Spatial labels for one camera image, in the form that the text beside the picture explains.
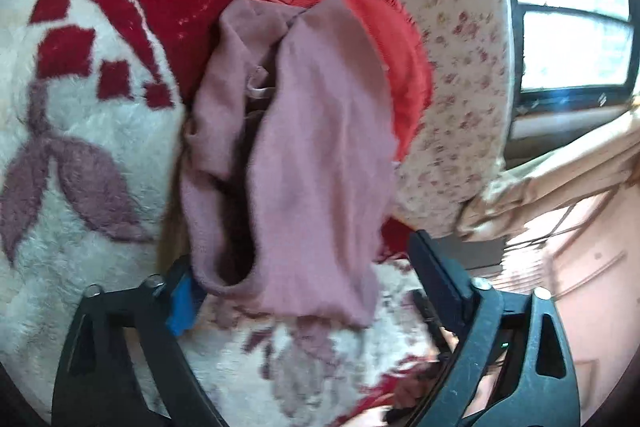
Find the beige curtain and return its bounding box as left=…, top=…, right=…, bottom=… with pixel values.
left=457, top=97, right=640, bottom=243

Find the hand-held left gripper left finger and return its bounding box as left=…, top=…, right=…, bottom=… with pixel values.
left=52, top=257, right=221, bottom=427

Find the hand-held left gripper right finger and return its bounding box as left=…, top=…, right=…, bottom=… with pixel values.
left=407, top=229, right=581, bottom=427

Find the mauve pink garment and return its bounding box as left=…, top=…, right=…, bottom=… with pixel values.
left=180, top=0, right=396, bottom=328

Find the red ruffled garment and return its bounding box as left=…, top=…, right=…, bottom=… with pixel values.
left=227, top=0, right=433, bottom=168

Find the red and white plush blanket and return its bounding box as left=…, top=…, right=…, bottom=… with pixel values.
left=0, top=0, right=451, bottom=427

